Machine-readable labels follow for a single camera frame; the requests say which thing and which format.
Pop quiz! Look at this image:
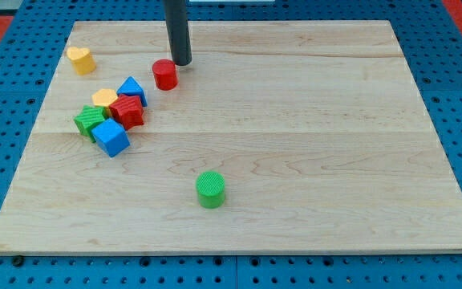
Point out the red cylinder block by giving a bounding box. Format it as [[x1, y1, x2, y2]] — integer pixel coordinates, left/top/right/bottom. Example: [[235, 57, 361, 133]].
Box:
[[152, 59, 178, 91]]

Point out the blue triangle block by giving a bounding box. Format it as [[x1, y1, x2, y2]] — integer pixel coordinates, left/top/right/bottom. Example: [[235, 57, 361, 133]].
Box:
[[116, 76, 148, 107]]

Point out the green cylinder block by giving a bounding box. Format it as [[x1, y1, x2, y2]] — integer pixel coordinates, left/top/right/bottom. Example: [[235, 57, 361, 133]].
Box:
[[196, 171, 225, 209]]

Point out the red star block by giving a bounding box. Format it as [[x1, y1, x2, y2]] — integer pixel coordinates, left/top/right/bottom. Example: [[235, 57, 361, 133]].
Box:
[[109, 95, 144, 131]]

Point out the blue cube block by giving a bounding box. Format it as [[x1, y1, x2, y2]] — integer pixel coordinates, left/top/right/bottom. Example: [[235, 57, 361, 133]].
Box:
[[91, 118, 130, 157]]

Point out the yellow hexagon block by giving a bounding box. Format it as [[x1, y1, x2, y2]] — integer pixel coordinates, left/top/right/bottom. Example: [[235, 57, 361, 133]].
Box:
[[91, 88, 118, 117]]

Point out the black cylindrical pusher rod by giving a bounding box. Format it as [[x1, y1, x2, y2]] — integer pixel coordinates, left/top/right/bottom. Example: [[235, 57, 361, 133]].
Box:
[[163, 0, 192, 66]]

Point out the green star block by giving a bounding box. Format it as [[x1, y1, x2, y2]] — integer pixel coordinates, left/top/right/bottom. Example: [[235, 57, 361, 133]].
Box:
[[74, 105, 107, 143]]

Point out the yellow heart block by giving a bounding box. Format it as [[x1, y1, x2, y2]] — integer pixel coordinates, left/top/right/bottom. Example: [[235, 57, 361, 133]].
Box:
[[67, 47, 96, 75]]

